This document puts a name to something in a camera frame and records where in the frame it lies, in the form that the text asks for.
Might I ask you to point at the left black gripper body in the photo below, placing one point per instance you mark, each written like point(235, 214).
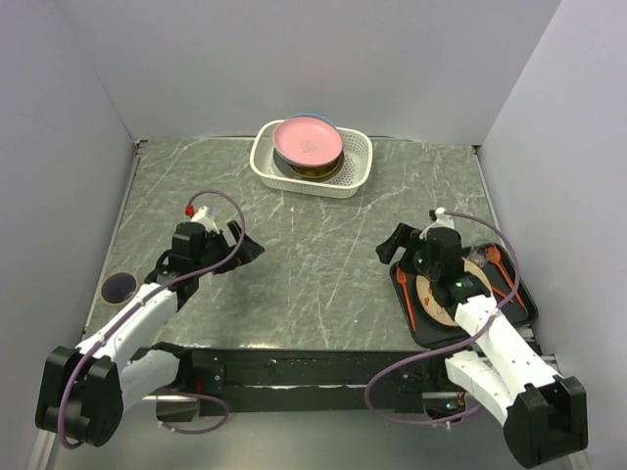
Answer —
point(217, 247)

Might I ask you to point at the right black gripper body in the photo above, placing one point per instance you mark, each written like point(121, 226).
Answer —
point(421, 264)

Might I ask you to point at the yellow patterned brown-rimmed plate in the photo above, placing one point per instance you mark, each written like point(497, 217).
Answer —
point(314, 173)

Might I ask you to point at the pink plate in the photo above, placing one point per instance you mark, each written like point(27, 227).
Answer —
point(307, 141)

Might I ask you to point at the blue plate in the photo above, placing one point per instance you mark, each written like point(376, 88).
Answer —
point(314, 116)

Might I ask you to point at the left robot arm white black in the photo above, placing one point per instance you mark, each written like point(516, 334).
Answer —
point(86, 390)

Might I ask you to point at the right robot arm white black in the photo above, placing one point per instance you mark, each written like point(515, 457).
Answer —
point(544, 416)

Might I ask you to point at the orange plastic fork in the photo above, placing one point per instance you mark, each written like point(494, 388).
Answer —
point(403, 282)

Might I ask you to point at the peach plate with bird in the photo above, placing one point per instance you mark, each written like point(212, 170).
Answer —
point(432, 309)

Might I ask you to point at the clear plastic cup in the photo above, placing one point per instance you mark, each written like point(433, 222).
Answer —
point(478, 255)

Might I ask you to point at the orange plastic spoon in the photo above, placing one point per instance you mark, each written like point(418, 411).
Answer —
point(496, 260)

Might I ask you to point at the white perforated plastic basket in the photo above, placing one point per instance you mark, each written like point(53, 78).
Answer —
point(344, 184)

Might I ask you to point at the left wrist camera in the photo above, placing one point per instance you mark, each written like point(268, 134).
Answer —
point(202, 215)

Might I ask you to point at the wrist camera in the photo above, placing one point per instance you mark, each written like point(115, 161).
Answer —
point(202, 215)
point(440, 219)

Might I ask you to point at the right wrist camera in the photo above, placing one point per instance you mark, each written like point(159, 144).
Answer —
point(440, 219)

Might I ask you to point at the black base frame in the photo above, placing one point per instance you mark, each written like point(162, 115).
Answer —
point(257, 380)

